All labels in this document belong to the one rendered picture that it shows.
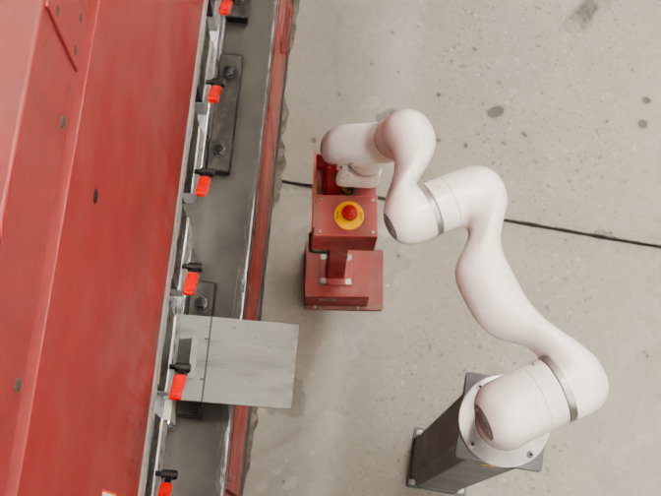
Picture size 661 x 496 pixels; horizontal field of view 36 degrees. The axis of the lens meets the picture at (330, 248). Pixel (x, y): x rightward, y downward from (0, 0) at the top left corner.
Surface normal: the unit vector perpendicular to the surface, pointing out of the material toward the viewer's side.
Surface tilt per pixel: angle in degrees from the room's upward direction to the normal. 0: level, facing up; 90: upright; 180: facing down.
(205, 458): 0
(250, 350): 0
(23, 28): 0
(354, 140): 39
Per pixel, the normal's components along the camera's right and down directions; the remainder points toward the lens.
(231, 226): 0.03, -0.29
